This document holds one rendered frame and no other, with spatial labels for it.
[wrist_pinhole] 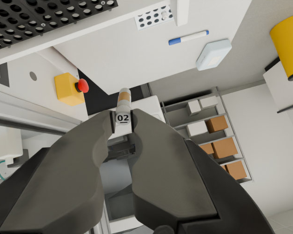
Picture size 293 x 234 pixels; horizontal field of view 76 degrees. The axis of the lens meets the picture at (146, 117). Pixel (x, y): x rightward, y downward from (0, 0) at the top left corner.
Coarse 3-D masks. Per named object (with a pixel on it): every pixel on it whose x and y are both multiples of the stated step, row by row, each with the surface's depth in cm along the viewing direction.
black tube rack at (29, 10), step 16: (0, 0) 22; (16, 0) 23; (32, 0) 26; (48, 0) 24; (64, 0) 28; (80, 0) 25; (96, 0) 26; (0, 16) 24; (16, 16) 25; (32, 16) 25; (64, 16) 27; (80, 16) 27; (0, 32) 26; (16, 32) 27; (32, 32) 28; (0, 48) 29
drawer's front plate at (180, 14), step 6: (174, 0) 27; (180, 0) 26; (186, 0) 26; (174, 6) 29; (180, 6) 27; (186, 6) 27; (174, 12) 30; (180, 12) 28; (186, 12) 28; (174, 18) 31; (180, 18) 29; (186, 18) 30; (180, 24) 31
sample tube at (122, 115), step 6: (120, 90) 17; (126, 90) 16; (120, 96) 15; (126, 96) 15; (120, 102) 14; (126, 102) 14; (120, 108) 13; (126, 108) 13; (120, 114) 13; (126, 114) 13; (120, 120) 13; (126, 120) 13
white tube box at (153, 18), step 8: (160, 8) 44; (168, 8) 45; (136, 16) 44; (144, 16) 45; (152, 16) 46; (160, 16) 46; (168, 16) 47; (136, 24) 46; (144, 24) 48; (152, 24) 48
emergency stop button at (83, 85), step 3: (81, 78) 52; (81, 81) 51; (84, 81) 52; (78, 84) 52; (81, 84) 51; (84, 84) 52; (87, 84) 54; (78, 87) 52; (81, 87) 51; (84, 87) 52; (87, 87) 53; (81, 90) 52; (84, 90) 52; (87, 90) 53
